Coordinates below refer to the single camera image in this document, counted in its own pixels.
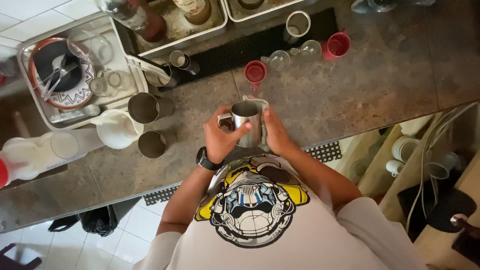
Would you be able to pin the grey cleaning cloth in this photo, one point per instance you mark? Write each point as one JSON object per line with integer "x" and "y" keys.
{"x": 264, "y": 131}

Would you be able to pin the white metal bottle tray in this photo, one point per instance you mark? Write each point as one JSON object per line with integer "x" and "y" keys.
{"x": 180, "y": 33}

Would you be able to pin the small red cup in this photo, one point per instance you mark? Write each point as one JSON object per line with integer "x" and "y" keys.
{"x": 255, "y": 72}

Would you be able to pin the patterned ceramic plate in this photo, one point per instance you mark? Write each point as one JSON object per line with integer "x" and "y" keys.
{"x": 73, "y": 95}

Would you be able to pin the person's left hand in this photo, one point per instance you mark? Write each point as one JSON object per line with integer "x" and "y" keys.
{"x": 219, "y": 138}

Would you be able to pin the black bowl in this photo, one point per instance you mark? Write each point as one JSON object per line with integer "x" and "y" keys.
{"x": 48, "y": 60}

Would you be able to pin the person's right hand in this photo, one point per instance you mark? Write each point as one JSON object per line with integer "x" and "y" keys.
{"x": 276, "y": 131}

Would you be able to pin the clear glassware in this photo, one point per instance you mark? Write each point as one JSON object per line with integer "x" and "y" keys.
{"x": 390, "y": 4}

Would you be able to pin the black rubber bar mat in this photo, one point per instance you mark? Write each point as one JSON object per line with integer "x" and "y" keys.
{"x": 240, "y": 48}

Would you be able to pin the white plastic jug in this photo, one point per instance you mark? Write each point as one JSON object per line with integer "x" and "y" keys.
{"x": 118, "y": 129}

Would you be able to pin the white printed t-shirt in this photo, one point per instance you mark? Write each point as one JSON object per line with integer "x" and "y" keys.
{"x": 262, "y": 232}

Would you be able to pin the clear glass bowl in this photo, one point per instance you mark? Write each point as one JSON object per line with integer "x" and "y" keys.
{"x": 92, "y": 47}

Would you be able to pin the wide steel tumbler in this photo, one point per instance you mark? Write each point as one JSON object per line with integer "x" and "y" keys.
{"x": 143, "y": 108}

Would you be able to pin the large red cup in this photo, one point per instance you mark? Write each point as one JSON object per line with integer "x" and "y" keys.
{"x": 337, "y": 45}

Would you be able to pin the dark chair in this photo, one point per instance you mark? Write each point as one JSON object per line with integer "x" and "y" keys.
{"x": 15, "y": 258}

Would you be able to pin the small glass mug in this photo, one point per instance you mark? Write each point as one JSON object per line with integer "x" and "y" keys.
{"x": 99, "y": 86}

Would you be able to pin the clear glass cup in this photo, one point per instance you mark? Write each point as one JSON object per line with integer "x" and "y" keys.
{"x": 309, "y": 50}
{"x": 278, "y": 60}

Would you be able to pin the steel jigger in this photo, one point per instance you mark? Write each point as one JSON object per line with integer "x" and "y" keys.
{"x": 183, "y": 62}

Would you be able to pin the narrow steel tumbler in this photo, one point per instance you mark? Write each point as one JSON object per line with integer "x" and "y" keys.
{"x": 152, "y": 144}

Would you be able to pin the amber liquid bottle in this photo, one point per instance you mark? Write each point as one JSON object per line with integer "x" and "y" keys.
{"x": 195, "y": 11}

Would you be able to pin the black wristwatch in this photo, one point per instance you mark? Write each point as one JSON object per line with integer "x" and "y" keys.
{"x": 204, "y": 159}

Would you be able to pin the red capped squeeze bottle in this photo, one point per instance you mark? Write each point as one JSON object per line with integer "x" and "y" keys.
{"x": 3, "y": 172}

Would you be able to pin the large glass mug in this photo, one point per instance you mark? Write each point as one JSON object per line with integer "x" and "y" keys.
{"x": 120, "y": 79}

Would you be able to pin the black bin bag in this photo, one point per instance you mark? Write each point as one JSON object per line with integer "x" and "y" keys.
{"x": 95, "y": 221}

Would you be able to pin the stainless steel milk jug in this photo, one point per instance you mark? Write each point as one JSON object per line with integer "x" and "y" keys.
{"x": 246, "y": 123}

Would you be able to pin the clear plastic cup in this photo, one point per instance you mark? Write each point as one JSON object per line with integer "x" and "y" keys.
{"x": 65, "y": 144}

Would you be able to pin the translucent plastic container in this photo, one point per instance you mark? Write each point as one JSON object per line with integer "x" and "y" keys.
{"x": 33, "y": 153}

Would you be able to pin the wooden shelf with crockery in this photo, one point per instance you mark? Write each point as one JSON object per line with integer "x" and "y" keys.
{"x": 431, "y": 180}

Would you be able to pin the dark red liquid bottle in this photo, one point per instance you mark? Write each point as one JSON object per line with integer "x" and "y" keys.
{"x": 138, "y": 18}

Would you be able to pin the flat metal utensil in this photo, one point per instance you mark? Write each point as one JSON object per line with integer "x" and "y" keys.
{"x": 75, "y": 113}

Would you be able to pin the white dish tray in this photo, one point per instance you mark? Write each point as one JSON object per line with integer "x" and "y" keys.
{"x": 123, "y": 56}

